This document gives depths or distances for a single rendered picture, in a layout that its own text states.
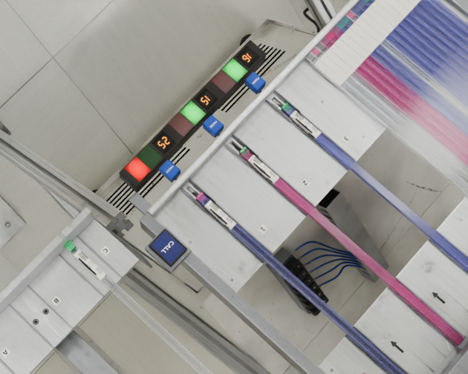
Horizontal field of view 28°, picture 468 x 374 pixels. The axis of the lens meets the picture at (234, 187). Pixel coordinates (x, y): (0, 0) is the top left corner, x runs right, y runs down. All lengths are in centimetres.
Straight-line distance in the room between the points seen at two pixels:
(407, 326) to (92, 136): 104
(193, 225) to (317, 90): 33
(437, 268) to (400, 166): 50
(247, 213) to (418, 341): 36
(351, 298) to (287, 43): 65
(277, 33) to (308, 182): 82
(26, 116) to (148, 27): 38
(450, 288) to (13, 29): 113
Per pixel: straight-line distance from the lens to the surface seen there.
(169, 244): 152
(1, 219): 227
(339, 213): 193
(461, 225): 164
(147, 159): 162
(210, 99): 165
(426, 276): 161
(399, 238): 215
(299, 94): 166
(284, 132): 163
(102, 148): 234
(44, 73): 223
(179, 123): 164
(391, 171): 206
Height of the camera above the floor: 198
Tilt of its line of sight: 50 degrees down
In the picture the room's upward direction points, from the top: 118 degrees clockwise
